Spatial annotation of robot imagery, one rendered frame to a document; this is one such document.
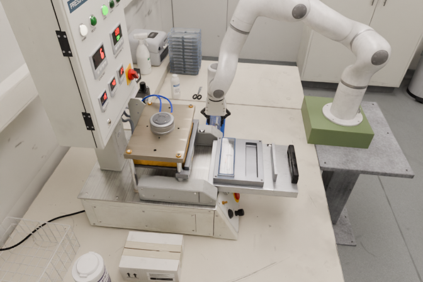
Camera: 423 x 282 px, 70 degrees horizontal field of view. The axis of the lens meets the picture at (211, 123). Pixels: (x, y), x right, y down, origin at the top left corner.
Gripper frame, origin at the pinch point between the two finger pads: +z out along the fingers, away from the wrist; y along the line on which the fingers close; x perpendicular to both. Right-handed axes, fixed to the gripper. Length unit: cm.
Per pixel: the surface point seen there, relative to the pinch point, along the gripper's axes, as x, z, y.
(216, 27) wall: -207, 34, 13
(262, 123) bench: -5.3, 3.5, -24.3
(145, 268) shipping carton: 79, -6, 15
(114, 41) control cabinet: 41, -60, 27
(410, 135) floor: -96, 78, -168
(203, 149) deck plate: 35.4, -14.5, 2.3
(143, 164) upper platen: 55, -25, 20
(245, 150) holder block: 39.4, -19.6, -13.6
